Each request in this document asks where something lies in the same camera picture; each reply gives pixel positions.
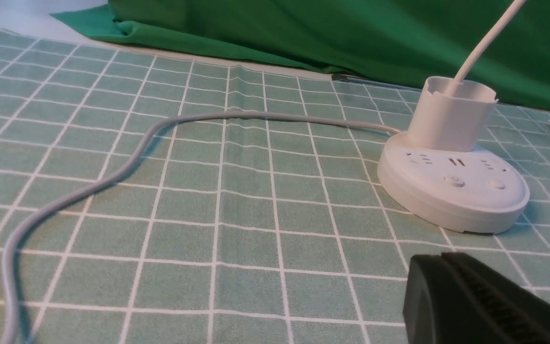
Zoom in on grey lamp power cable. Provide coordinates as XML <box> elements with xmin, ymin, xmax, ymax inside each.
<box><xmin>0</xmin><ymin>111</ymin><xmax>402</xmax><ymax>344</ymax></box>

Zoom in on white desk lamp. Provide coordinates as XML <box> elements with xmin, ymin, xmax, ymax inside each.
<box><xmin>378</xmin><ymin>0</ymin><xmax>530</xmax><ymax>234</ymax></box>

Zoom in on green checked tablecloth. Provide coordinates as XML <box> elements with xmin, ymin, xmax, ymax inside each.
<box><xmin>0</xmin><ymin>29</ymin><xmax>550</xmax><ymax>344</ymax></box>

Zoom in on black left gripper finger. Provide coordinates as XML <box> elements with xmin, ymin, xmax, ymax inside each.
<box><xmin>403</xmin><ymin>252</ymin><xmax>550</xmax><ymax>344</ymax></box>

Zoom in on green backdrop cloth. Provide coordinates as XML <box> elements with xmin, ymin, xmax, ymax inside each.
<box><xmin>53</xmin><ymin>0</ymin><xmax>550</xmax><ymax>111</ymax></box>

